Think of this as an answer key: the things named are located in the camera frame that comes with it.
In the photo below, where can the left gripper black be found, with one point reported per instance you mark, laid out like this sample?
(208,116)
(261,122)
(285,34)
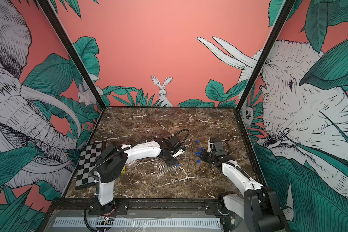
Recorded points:
(171,164)

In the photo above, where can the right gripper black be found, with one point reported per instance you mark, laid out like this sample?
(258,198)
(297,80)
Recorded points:
(203,154)

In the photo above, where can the clear test tube blue stopper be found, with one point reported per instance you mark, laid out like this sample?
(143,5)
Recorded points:
(163,170)

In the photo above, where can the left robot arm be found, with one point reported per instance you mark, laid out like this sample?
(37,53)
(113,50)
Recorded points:
(112,160)

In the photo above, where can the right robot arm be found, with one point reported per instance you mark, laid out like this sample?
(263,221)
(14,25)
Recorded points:
(258,206)

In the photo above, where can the checkerboard calibration board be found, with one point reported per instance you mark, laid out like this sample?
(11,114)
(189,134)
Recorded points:
(87,161)

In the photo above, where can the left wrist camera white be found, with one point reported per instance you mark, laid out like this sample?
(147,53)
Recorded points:
(179,152)

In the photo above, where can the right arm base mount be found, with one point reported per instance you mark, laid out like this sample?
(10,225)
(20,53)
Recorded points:
(216,208)

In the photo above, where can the white slotted cable duct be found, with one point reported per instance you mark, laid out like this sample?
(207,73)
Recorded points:
(205,223)

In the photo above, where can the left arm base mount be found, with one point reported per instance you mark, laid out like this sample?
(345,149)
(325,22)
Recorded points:
(115,207)

